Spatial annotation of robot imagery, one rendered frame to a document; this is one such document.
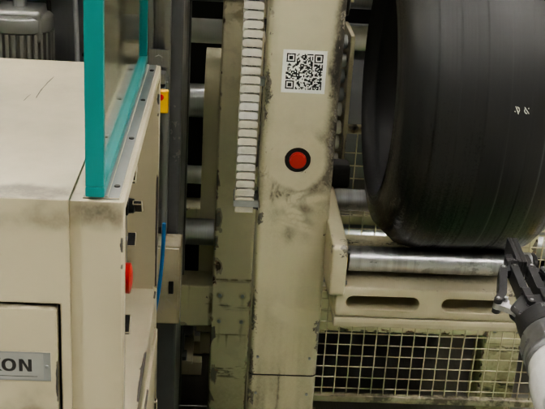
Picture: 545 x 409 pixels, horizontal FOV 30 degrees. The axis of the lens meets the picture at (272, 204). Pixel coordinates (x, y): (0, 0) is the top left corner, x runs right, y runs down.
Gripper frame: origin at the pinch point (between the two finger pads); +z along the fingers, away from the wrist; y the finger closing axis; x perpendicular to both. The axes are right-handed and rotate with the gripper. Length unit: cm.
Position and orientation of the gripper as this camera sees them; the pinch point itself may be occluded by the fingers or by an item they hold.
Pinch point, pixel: (515, 257)
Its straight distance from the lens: 162.0
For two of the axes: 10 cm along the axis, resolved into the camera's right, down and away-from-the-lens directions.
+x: -0.6, 8.6, 5.0
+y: -10.0, -0.4, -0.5
